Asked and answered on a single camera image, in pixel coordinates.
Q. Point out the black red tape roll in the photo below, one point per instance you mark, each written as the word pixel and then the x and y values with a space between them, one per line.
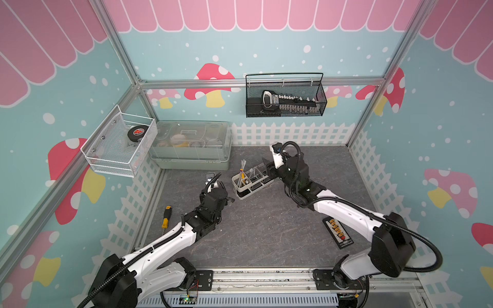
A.
pixel 137 133

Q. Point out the green storage box clear lid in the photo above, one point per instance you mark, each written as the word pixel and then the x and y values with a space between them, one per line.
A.
pixel 192 145

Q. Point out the socket bit set holder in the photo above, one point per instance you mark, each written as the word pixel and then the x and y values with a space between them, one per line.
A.
pixel 273 102

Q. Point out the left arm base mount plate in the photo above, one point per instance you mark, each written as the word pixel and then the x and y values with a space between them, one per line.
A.
pixel 200 280

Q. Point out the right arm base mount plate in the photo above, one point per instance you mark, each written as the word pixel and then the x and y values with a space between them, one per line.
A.
pixel 326 280

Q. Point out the beige toothbrush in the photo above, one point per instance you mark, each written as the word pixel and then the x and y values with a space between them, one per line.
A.
pixel 243 165

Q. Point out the yellow toothbrush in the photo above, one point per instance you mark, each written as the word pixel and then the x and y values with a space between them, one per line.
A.
pixel 241 180

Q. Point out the beige toothbrush holder rack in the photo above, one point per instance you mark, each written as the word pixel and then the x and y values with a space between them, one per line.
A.
pixel 250 188

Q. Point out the yellow black screwdriver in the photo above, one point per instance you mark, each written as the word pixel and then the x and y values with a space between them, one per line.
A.
pixel 166 217

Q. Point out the black wire wall basket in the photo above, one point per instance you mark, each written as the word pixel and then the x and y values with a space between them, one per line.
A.
pixel 304 85

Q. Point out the white wire wall basket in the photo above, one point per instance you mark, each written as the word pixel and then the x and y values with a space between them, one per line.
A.
pixel 109 151

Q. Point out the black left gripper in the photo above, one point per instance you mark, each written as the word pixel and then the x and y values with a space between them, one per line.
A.
pixel 202 197

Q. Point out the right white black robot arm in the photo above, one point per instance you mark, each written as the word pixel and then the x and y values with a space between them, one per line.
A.
pixel 392 242

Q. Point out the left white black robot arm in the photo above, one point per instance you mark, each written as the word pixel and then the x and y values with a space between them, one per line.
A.
pixel 125 281

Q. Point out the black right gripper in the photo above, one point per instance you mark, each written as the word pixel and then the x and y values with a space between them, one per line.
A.
pixel 271 166

